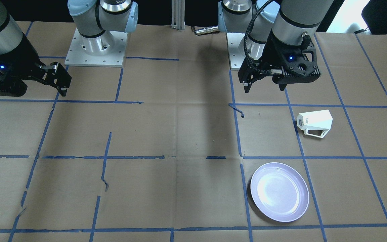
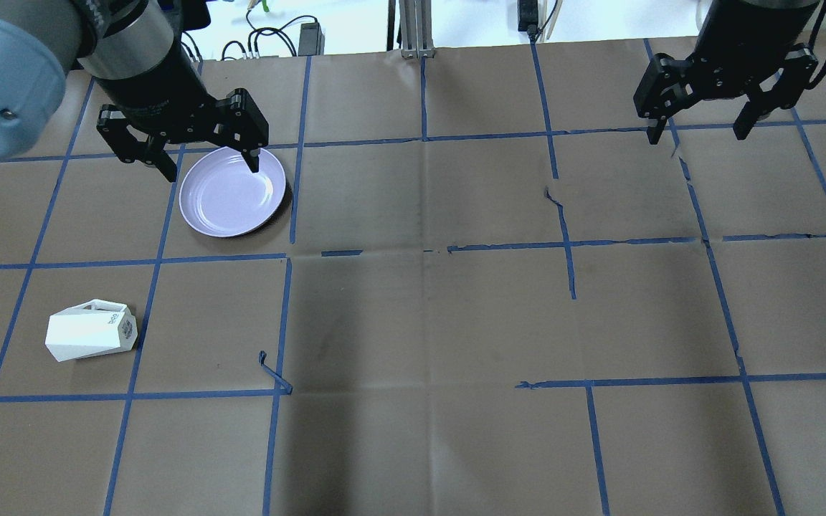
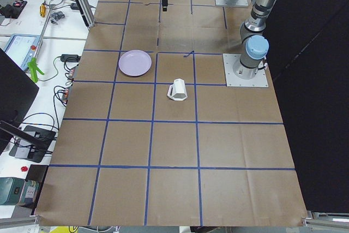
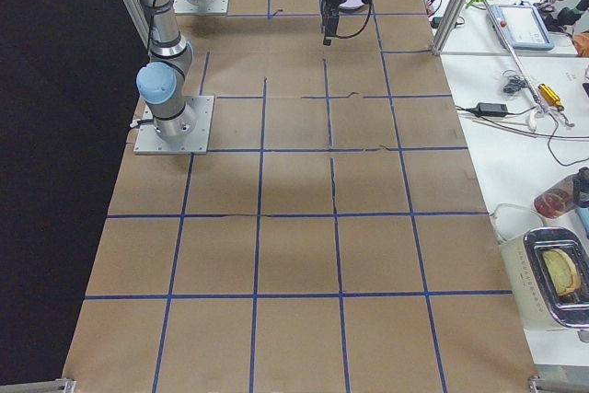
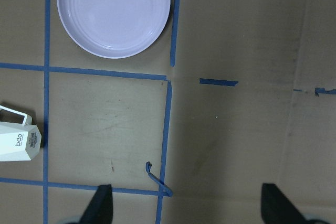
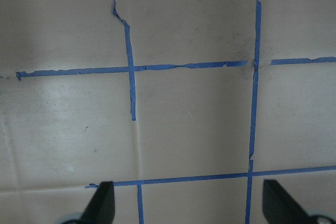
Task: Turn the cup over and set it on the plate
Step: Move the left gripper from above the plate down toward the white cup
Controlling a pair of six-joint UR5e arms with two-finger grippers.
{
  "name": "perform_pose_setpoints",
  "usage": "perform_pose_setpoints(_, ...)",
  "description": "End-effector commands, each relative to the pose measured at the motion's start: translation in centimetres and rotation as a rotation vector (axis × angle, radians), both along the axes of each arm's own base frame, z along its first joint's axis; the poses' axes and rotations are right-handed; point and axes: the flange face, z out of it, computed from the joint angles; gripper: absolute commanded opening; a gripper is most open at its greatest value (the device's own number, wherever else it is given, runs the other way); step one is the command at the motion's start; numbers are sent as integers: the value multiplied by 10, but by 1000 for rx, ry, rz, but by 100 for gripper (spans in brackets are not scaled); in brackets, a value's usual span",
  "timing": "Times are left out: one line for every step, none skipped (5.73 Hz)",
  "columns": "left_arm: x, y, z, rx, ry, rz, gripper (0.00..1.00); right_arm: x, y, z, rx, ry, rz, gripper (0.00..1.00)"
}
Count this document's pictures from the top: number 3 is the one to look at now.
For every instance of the yellow tool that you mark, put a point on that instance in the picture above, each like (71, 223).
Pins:
(42, 10)

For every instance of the green handled grabber stick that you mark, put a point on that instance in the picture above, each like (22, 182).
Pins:
(32, 64)

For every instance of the teach pendant tablet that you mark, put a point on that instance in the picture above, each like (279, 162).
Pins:
(21, 48)

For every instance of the black monitor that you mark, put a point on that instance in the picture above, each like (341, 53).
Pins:
(18, 91)

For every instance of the green box device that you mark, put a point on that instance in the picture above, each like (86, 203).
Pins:
(18, 191)

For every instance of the black power adapter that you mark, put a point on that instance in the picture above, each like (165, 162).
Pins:
(70, 58)

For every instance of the lilac plate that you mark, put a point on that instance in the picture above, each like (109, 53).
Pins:
(135, 63)

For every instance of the white faceted cup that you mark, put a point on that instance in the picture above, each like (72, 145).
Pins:
(177, 91)

